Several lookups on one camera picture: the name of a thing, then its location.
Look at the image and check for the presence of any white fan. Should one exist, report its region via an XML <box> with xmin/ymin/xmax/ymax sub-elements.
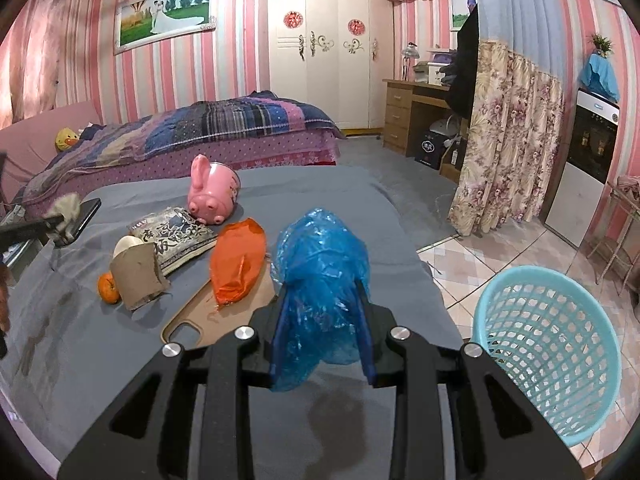
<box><xmin>429</xmin><ymin>113</ymin><xmax>464</xmax><ymax>141</ymax></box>

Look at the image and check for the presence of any white printer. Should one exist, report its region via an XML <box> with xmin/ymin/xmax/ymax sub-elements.
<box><xmin>414</xmin><ymin>59</ymin><xmax>454</xmax><ymax>86</ymax></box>

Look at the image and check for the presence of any grey table cloth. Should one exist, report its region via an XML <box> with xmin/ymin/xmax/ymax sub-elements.
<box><xmin>0</xmin><ymin>164</ymin><xmax>464</xmax><ymax>480</ymax></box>

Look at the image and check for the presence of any tangerine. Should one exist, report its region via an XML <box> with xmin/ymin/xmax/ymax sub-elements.
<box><xmin>97</xmin><ymin>272</ymin><xmax>122</xmax><ymax>305</ymax></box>

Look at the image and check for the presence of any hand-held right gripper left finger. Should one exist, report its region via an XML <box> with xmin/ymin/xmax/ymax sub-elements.
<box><xmin>57</xmin><ymin>290</ymin><xmax>290</xmax><ymax>480</ymax></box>

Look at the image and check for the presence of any blue plastic bag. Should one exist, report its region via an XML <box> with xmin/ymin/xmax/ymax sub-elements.
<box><xmin>269</xmin><ymin>206</ymin><xmax>374</xmax><ymax>394</ymax></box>

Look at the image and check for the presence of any pink pig toy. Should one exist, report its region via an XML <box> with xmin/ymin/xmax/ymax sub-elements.
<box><xmin>187</xmin><ymin>154</ymin><xmax>241</xmax><ymax>225</ymax></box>

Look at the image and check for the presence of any blue cloth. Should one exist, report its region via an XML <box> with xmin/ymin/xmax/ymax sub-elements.
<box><xmin>578</xmin><ymin>52</ymin><xmax>621</xmax><ymax>104</ymax></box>

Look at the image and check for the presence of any black hanging garment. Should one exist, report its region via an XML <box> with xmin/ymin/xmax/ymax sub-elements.
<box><xmin>446</xmin><ymin>3</ymin><xmax>481</xmax><ymax>119</ymax></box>

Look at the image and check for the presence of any white wardrobe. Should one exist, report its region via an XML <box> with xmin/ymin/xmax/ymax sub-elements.
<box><xmin>264</xmin><ymin>0</ymin><xmax>396</xmax><ymax>131</ymax></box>

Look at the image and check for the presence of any metal rack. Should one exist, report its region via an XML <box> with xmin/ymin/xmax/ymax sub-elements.
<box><xmin>587</xmin><ymin>174</ymin><xmax>640</xmax><ymax>297</ymax></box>

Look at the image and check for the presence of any tan phone case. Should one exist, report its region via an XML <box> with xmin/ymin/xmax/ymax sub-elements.
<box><xmin>160</xmin><ymin>272</ymin><xmax>279</xmax><ymax>349</ymax></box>

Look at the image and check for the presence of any plaid quilt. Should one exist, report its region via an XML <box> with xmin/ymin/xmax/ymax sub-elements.
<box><xmin>22</xmin><ymin>90</ymin><xmax>347</xmax><ymax>207</ymax></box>

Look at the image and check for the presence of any purple dotted bed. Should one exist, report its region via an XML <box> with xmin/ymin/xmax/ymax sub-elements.
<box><xmin>24</xmin><ymin>124</ymin><xmax>342</xmax><ymax>211</ymax></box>

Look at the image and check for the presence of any light blue plastic basket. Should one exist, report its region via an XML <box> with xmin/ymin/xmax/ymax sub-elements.
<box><xmin>472</xmin><ymin>266</ymin><xmax>622</xmax><ymax>449</ymax></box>

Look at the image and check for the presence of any black phone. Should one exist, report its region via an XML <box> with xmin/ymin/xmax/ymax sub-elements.
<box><xmin>52</xmin><ymin>198</ymin><xmax>102</xmax><ymax>249</ymax></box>

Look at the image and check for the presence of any orange plastic bag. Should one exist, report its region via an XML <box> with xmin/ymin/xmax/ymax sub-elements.
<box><xmin>209</xmin><ymin>217</ymin><xmax>266</xmax><ymax>309</ymax></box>

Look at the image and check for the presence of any wooden desk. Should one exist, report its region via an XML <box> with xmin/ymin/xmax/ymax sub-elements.
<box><xmin>382</xmin><ymin>78</ymin><xmax>469</xmax><ymax>155</ymax></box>

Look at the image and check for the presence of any white black water dispenser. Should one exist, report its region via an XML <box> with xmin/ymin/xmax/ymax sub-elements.
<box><xmin>543</xmin><ymin>87</ymin><xmax>621</xmax><ymax>249</ymax></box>

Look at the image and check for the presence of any small wall photo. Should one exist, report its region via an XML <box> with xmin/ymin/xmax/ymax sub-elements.
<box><xmin>452</xmin><ymin>0</ymin><xmax>476</xmax><ymax>31</ymax></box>

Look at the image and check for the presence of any printed snack packet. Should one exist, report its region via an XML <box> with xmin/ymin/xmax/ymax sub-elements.
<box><xmin>127</xmin><ymin>207</ymin><xmax>219</xmax><ymax>277</ymax></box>

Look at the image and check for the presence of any pink headboard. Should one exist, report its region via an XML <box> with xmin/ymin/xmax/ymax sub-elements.
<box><xmin>0</xmin><ymin>100</ymin><xmax>104</xmax><ymax>197</ymax></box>

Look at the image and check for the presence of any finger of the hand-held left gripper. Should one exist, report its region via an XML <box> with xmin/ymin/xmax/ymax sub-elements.
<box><xmin>0</xmin><ymin>194</ymin><xmax>83</xmax><ymax>252</ymax></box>

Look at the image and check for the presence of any crushed brown paper cup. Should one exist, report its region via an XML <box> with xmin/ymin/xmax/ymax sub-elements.
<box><xmin>109</xmin><ymin>235</ymin><xmax>172</xmax><ymax>312</ymax></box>

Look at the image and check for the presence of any small potted plant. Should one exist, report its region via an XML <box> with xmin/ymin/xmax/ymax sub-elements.
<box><xmin>589</xmin><ymin>33</ymin><xmax>614</xmax><ymax>59</ymax></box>

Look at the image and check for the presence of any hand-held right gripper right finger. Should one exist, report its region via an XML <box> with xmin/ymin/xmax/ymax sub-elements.
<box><xmin>355</xmin><ymin>282</ymin><xmax>586</xmax><ymax>480</ymax></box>

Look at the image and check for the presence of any desk lamp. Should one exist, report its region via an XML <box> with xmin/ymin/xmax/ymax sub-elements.
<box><xmin>401</xmin><ymin>41</ymin><xmax>420</xmax><ymax>81</ymax></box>

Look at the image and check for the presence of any yellow duck plush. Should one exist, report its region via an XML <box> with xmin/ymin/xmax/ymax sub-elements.
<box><xmin>54</xmin><ymin>127</ymin><xmax>79</xmax><ymax>154</ymax></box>

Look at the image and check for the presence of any black bag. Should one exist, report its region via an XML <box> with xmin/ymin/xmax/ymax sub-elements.
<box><xmin>413</xmin><ymin>129</ymin><xmax>454</xmax><ymax>171</ymax></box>

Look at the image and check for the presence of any pink side curtain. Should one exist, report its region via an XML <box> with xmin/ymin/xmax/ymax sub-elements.
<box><xmin>0</xmin><ymin>0</ymin><xmax>66</xmax><ymax>132</ymax></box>

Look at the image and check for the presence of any floral curtain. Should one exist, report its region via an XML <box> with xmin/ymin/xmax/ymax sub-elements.
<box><xmin>448</xmin><ymin>39</ymin><xmax>566</xmax><ymax>249</ymax></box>

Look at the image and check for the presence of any framed wedding photo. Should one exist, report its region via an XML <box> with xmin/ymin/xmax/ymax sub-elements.
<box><xmin>113</xmin><ymin>0</ymin><xmax>219</xmax><ymax>56</ymax></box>

